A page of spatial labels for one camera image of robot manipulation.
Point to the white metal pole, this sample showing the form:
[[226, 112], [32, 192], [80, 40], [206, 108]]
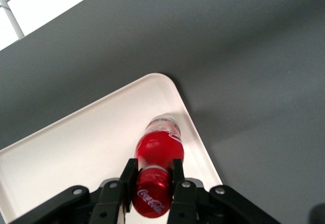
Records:
[[12, 18]]

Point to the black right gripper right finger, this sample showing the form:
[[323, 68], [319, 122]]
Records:
[[186, 203]]

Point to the red coke bottle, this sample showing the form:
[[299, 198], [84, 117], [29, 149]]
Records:
[[157, 147]]

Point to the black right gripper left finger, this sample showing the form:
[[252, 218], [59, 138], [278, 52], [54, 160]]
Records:
[[111, 203]]

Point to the cream plastic tray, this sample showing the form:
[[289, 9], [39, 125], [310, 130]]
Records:
[[76, 145]]

